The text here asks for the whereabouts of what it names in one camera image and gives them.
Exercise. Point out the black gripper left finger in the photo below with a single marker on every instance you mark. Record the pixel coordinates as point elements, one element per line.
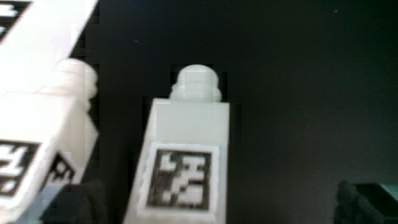
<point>79,206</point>

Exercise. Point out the white leg behind gripper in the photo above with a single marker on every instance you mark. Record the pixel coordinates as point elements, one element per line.
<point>47,139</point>

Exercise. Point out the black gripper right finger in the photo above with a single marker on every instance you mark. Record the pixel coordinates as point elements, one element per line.
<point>367,203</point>

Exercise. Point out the white leg with tag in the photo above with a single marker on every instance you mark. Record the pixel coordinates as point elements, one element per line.
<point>181,185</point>

